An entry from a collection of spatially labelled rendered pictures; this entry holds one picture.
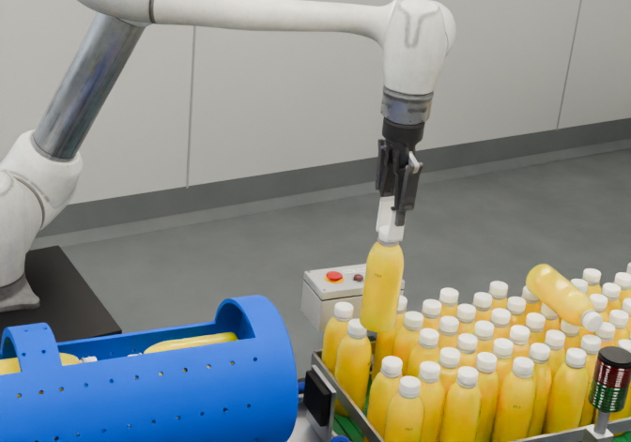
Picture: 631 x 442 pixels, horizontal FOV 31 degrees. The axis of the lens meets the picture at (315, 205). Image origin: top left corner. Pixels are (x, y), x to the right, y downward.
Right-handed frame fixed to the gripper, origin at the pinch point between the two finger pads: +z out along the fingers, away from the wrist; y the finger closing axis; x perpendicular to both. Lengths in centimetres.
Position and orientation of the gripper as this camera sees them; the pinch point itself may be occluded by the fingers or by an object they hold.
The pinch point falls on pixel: (391, 220)
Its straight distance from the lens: 214.7
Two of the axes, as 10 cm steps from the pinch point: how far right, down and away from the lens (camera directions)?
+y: 4.0, 4.1, -8.2
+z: -0.9, 9.1, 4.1
